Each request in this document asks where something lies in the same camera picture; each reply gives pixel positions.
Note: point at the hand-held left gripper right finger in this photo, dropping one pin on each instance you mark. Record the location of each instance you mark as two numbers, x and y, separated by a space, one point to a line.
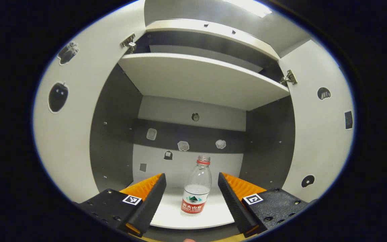
233 205

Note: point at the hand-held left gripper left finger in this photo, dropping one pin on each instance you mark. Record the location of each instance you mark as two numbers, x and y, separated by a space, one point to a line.
148 205

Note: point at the clear plastic water bottle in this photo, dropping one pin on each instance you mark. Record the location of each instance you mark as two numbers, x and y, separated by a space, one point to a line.
197 188

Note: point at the white cabinet shelf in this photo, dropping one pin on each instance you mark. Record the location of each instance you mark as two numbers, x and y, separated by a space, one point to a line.
170 211
200 79

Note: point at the white cabinet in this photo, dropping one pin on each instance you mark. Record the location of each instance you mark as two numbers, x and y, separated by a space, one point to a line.
116 134

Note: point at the metal door hinge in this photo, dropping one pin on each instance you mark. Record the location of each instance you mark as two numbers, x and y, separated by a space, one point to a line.
289 78
128 42

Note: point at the long ceiling light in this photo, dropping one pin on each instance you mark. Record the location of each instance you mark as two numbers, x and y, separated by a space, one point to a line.
250 7

